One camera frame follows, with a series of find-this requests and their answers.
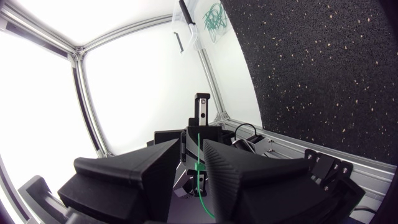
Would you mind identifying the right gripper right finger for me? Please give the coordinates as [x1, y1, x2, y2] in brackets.
[202, 139, 366, 224]

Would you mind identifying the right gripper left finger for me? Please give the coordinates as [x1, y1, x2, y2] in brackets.
[57, 138, 182, 224]

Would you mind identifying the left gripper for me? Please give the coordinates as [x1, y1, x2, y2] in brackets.
[153, 125, 234, 164]

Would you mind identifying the green cable tie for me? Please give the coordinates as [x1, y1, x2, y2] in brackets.
[194, 133, 216, 220]

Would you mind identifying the black speckled mat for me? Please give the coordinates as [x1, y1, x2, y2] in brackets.
[220, 0, 398, 166]

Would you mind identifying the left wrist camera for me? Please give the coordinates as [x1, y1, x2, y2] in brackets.
[188, 92, 211, 127]

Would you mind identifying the black cable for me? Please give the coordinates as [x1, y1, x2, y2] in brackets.
[234, 123, 258, 141]

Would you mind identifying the bundle of green cable ties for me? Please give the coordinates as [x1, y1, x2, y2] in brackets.
[202, 2, 229, 44]

